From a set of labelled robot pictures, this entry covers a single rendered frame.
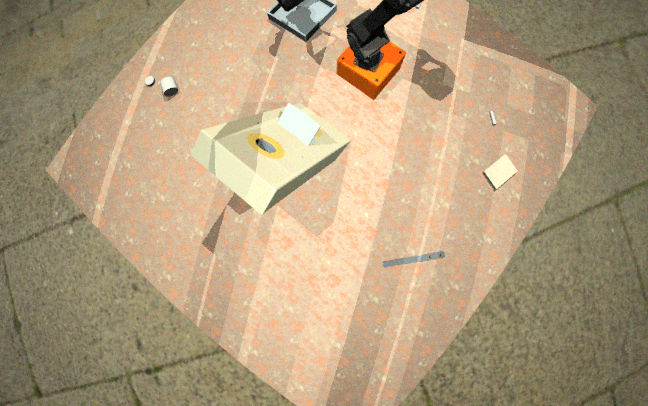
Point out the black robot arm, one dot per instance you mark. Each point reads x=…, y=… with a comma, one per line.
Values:
x=366, y=34

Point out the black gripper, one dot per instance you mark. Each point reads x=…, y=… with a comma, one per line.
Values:
x=289, y=4

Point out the grey flat bar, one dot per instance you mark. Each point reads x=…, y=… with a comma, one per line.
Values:
x=412, y=259

